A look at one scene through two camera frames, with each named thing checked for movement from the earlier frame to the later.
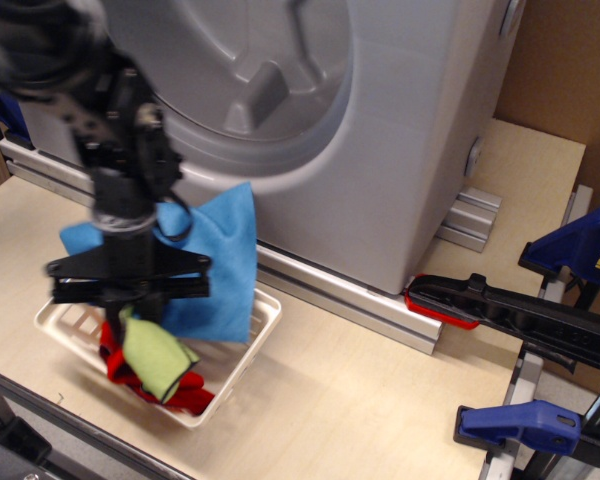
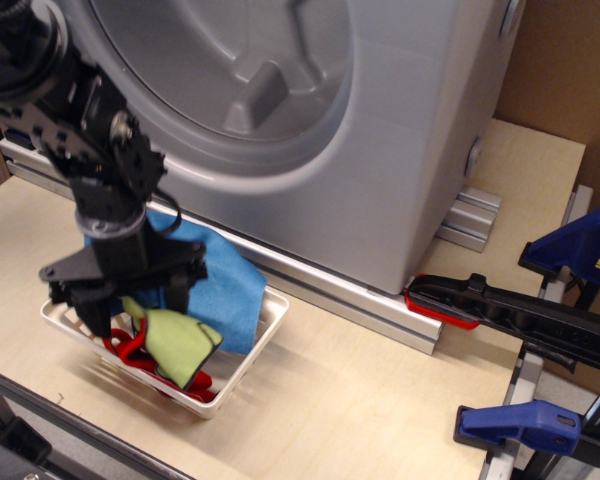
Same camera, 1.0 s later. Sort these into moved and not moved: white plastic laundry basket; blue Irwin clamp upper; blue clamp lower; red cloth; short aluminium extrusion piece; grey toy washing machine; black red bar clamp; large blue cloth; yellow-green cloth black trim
Moved: red cloth; large blue cloth; yellow-green cloth black trim; white plastic laundry basket
Not moved: grey toy washing machine; blue Irwin clamp upper; short aluminium extrusion piece; blue clamp lower; black red bar clamp
